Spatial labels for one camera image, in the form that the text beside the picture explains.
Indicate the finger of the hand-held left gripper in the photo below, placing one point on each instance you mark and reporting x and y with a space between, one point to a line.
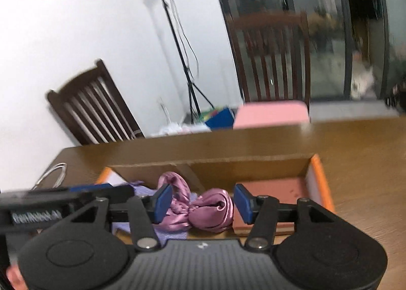
95 189

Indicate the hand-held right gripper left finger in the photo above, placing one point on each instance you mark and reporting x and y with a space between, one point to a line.
163 203

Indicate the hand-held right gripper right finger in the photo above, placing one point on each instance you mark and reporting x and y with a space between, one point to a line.
244 203

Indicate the pink layered sponge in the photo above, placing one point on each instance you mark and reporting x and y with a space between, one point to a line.
276 188

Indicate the pink satin scrunchie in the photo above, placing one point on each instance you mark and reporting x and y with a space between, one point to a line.
209 210

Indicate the red orange cardboard box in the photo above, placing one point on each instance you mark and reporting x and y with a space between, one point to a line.
222 163

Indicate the person's left hand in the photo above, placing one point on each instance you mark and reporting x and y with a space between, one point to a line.
16 280

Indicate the white plastic bag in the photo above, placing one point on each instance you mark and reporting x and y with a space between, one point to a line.
184 129

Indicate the dark wooden slatted chair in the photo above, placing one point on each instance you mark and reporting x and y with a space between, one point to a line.
92 106
269 58

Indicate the blue bag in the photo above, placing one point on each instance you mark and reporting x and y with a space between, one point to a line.
220 118

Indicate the pink seat cushion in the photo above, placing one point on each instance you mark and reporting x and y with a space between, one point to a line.
269 115

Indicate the black studio light on stand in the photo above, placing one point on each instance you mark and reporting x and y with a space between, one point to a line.
177 46

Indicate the white fluffy object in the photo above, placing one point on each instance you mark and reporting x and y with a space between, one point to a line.
363 79

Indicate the black framed sliding glass door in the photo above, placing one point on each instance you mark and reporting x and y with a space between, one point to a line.
317 23

